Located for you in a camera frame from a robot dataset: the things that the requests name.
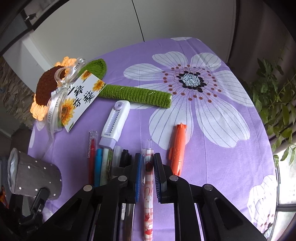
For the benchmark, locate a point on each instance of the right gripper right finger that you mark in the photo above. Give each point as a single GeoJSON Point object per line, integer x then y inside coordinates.
{"type": "Point", "coordinates": [160, 179]}

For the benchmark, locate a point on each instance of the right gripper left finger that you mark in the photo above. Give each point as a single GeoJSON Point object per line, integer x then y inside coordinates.
{"type": "Point", "coordinates": [137, 176]}

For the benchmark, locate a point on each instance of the pink strawberry gel pen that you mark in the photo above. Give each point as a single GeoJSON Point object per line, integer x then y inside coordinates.
{"type": "Point", "coordinates": [148, 183]}

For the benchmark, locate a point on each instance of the black marker pen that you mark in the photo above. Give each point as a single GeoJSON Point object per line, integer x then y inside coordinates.
{"type": "Point", "coordinates": [125, 159]}

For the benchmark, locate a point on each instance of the translucent white pen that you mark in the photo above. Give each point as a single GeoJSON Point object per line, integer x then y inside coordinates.
{"type": "Point", "coordinates": [116, 156]}

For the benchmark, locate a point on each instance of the orange rocket-shaped pen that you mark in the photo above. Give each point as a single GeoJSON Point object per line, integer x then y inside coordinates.
{"type": "Point", "coordinates": [177, 151]}

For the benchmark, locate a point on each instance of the blue marker pen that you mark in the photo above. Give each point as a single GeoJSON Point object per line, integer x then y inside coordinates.
{"type": "Point", "coordinates": [97, 168]}

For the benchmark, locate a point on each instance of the pale green pen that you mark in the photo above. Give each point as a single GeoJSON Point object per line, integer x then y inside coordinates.
{"type": "Point", "coordinates": [107, 156]}

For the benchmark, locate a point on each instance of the white purple correction tape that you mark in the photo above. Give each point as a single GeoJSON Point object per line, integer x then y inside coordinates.
{"type": "Point", "coordinates": [113, 127]}

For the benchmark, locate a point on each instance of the red pen clear cap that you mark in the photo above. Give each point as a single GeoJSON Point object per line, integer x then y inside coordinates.
{"type": "Point", "coordinates": [91, 152]}

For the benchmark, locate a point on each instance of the grey fabric pen holder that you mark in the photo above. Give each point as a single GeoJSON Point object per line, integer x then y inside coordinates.
{"type": "Point", "coordinates": [27, 175]}

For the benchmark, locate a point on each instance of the purple floral tablecloth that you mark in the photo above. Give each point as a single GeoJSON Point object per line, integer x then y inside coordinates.
{"type": "Point", "coordinates": [227, 188]}

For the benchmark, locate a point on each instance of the sunflower gift card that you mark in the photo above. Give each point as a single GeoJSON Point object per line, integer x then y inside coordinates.
{"type": "Point", "coordinates": [79, 97]}

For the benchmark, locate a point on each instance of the white printed ribbon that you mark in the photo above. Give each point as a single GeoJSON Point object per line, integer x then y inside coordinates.
{"type": "Point", "coordinates": [57, 97]}

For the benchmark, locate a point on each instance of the crocheted sunflower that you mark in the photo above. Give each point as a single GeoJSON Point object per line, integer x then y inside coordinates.
{"type": "Point", "coordinates": [47, 84]}

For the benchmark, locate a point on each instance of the white cabinet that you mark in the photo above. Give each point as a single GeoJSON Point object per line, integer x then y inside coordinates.
{"type": "Point", "coordinates": [122, 32]}

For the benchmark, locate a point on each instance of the green leafy houseplant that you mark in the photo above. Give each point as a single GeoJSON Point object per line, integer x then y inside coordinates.
{"type": "Point", "coordinates": [274, 100]}

